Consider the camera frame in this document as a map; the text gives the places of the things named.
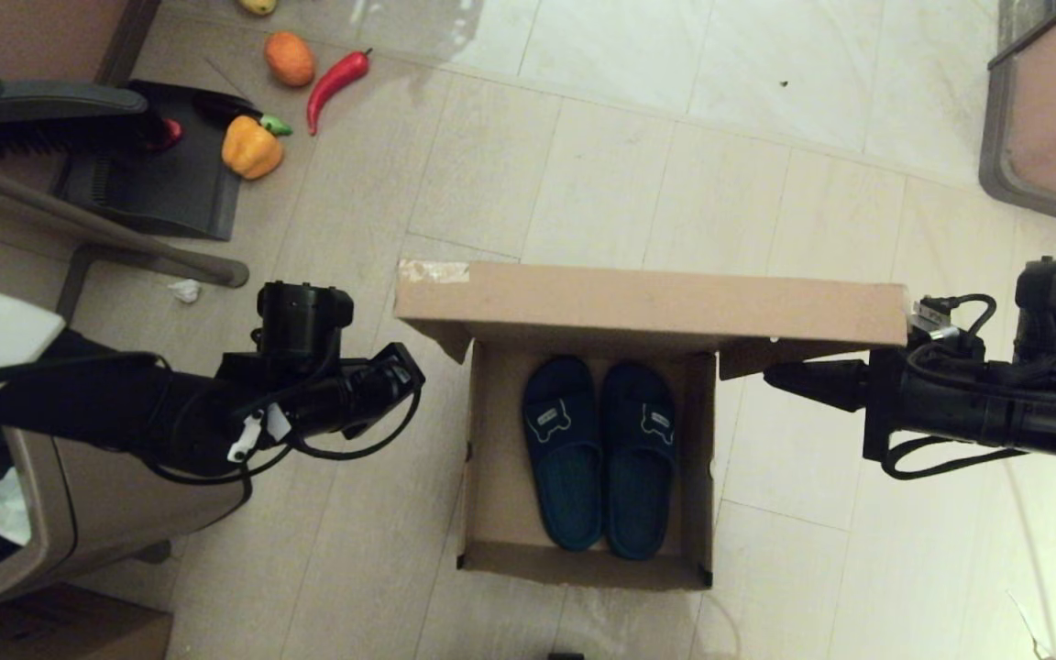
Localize brown cardboard shoe box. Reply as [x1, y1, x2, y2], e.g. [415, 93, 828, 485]
[395, 259, 911, 590]

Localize dark blue rubber slipper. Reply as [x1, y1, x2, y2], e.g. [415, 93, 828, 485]
[521, 356, 604, 553]
[601, 361, 678, 561]

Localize yellow toy bell pepper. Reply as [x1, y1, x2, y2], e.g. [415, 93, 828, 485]
[221, 115, 285, 182]

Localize black plastic dustpan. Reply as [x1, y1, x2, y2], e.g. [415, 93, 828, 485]
[56, 80, 259, 242]

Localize red toy chili pepper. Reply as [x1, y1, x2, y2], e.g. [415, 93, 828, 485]
[306, 49, 373, 137]

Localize dark purple toy eggplant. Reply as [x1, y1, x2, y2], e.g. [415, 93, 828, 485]
[193, 92, 294, 138]

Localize brown plastic trash bin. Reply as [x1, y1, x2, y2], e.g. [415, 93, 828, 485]
[0, 403, 254, 617]

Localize orange toy fruit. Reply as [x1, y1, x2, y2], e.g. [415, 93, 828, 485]
[263, 31, 316, 89]

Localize black broom brush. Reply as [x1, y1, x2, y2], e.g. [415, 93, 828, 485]
[0, 41, 162, 164]

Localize brown cabinet panel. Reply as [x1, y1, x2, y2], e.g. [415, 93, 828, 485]
[0, 0, 162, 88]

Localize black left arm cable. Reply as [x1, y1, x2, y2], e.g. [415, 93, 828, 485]
[0, 353, 424, 487]

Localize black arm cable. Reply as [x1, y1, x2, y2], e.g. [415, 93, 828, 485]
[0, 353, 424, 487]
[881, 293, 1029, 480]

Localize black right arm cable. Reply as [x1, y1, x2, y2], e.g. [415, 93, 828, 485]
[881, 293, 1029, 480]

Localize grey metal furniture frame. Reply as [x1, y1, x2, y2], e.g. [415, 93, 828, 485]
[0, 145, 250, 322]

